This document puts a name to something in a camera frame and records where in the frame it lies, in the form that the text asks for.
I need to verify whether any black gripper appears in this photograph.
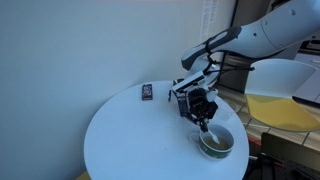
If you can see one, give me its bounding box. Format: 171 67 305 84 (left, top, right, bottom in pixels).
188 88 218 132

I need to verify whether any white plastic spoon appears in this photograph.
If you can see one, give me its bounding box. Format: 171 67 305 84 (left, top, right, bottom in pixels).
208 130 220 144

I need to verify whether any blue pasta box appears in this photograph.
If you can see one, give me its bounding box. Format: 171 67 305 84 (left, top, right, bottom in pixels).
177 95 188 117

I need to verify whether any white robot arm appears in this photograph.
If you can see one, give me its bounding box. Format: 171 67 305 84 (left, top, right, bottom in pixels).
173 0 320 132

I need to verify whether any round white table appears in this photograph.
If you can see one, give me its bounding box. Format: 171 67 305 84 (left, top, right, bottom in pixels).
84 81 249 180

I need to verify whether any white chair yellow seat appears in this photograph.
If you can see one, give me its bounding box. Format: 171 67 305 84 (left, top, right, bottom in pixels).
244 59 320 132

